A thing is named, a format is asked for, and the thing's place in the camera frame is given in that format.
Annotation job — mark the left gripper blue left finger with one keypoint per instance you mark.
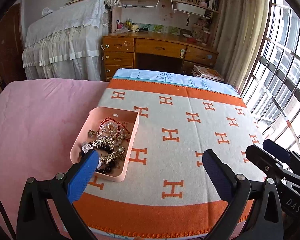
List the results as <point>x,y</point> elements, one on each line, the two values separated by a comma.
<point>78,177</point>

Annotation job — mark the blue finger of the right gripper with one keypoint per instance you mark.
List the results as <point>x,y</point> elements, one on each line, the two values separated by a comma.
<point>265,162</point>
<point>277,151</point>

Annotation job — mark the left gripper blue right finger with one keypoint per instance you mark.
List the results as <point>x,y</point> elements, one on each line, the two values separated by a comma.
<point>219,173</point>

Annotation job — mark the gold leaf hair comb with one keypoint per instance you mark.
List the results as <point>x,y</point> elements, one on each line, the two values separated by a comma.
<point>107,148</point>

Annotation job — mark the blue flower earring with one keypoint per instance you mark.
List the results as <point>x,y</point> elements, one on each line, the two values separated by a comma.
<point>92,133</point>

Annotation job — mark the round gold pendant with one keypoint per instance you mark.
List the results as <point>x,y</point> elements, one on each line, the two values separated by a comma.
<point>120,150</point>

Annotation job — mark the pink jewelry box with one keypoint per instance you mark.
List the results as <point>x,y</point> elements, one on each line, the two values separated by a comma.
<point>111,132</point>

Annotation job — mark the pink smart watch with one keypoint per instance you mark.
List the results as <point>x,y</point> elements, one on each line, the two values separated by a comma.
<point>86,149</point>

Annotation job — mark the orange H pattern blanket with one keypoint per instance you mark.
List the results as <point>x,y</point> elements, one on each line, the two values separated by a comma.
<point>166,192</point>

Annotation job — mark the window with metal bars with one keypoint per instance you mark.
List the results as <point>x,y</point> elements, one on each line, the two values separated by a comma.
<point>272,93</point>

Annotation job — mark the pink bed sheet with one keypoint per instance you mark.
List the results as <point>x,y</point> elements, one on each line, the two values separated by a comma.
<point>39,123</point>

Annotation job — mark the stack of books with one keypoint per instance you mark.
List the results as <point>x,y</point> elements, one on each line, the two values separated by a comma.
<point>207,73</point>

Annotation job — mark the blue tree pattern sheet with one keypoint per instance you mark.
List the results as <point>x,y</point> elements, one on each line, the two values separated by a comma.
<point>175,79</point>

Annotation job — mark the beige curtain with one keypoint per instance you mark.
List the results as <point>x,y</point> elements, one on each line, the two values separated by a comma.
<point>239,34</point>

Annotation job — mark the wooden desk with drawers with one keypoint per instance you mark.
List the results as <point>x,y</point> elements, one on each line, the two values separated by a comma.
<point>154,51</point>

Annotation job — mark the white lace covered furniture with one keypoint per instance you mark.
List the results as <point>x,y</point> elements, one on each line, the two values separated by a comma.
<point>66,43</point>

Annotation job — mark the brown wooden door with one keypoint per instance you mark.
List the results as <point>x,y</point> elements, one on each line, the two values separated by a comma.
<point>11,48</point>

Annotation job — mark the wall bookshelf with books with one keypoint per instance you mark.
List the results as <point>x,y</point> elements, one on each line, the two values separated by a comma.
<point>181,14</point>

